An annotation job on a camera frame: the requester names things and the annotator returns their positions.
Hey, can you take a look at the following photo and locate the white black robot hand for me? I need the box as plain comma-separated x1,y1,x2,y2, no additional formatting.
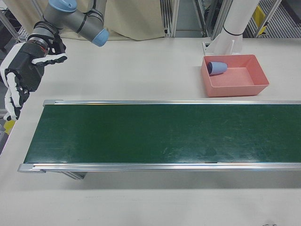
0,40,69,122

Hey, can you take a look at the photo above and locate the blue plastic cup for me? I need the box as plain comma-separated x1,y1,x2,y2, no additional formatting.
206,61,229,77

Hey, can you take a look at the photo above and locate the pink plastic box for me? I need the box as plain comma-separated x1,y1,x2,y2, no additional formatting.
200,54,270,98

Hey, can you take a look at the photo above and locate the beige cloth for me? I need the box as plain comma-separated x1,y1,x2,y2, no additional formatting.
57,0,166,41

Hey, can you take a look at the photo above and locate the green conveyor belt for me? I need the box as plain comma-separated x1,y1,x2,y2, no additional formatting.
17,99,301,181

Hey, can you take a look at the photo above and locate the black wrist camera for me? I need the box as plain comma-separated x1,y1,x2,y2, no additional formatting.
50,34,67,56

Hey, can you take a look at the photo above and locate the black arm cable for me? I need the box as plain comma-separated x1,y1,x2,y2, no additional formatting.
77,0,101,32

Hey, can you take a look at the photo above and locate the aluminium rack frame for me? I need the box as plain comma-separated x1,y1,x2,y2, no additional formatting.
160,0,233,38

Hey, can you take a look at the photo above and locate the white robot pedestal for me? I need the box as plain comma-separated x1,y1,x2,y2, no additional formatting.
202,0,261,57

